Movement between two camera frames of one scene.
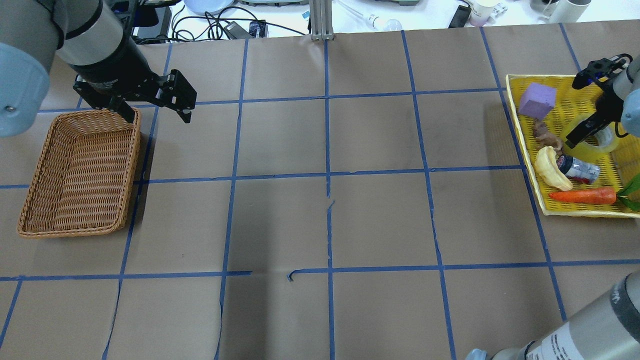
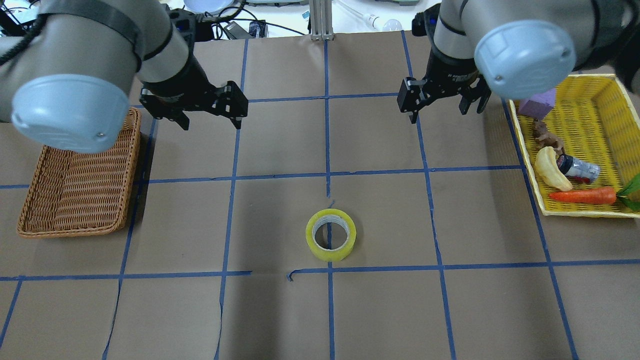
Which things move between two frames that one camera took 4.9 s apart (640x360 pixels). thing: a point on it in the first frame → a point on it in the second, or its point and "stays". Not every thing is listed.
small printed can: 577,170 stays
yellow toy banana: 548,167 stays
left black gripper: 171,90 → 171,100
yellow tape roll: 607,138 → 327,216
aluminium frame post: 321,20 stays
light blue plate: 200,7 stays
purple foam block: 538,100 stays
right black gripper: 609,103 → 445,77
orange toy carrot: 602,195 stays
